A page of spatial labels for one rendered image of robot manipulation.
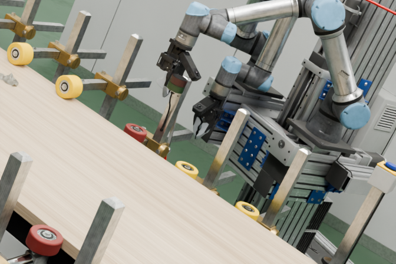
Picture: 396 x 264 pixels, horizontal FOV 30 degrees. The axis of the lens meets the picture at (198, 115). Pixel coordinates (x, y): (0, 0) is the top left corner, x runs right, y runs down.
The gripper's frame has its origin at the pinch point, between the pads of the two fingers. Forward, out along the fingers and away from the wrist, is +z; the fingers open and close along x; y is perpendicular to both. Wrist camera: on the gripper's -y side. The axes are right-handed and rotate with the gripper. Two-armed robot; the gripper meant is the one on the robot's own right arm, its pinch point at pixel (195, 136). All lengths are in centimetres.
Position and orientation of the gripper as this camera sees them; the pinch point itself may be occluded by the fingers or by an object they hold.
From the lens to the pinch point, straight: 301.3
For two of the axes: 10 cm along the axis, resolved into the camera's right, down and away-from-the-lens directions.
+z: -4.0, 8.7, 2.9
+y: 4.9, -0.6, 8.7
